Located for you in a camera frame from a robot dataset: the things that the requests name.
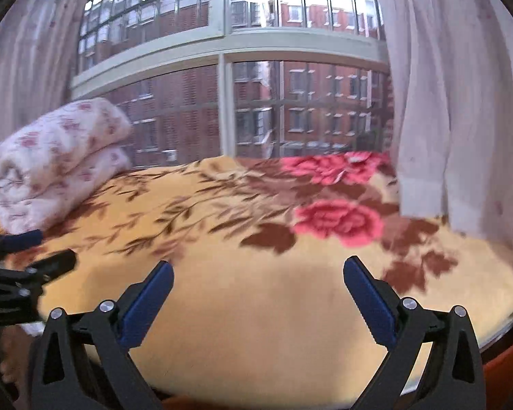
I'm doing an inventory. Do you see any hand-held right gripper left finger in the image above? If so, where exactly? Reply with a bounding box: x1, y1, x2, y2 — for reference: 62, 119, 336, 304
28, 260, 175, 410

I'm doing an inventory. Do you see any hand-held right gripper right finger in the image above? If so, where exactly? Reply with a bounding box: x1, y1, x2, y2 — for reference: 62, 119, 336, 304
343, 255, 486, 410

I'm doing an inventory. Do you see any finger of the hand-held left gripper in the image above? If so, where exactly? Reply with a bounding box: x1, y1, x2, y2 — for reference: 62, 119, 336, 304
0, 229, 44, 268
23, 249, 78, 287

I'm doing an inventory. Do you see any folded pink floral quilt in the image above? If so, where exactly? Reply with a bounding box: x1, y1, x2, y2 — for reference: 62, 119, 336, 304
0, 97, 133, 235

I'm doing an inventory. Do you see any yellow floral blanket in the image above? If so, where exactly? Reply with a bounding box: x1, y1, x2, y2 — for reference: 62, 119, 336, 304
0, 151, 513, 398

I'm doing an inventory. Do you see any white sheer curtain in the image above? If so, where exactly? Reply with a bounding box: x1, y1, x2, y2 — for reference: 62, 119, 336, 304
0, 0, 99, 154
368, 0, 513, 308

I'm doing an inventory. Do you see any red brick building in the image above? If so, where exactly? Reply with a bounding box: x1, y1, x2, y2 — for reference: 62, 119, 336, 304
75, 0, 390, 167

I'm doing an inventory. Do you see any window frame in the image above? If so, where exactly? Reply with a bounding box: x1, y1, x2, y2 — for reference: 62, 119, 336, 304
70, 0, 390, 167

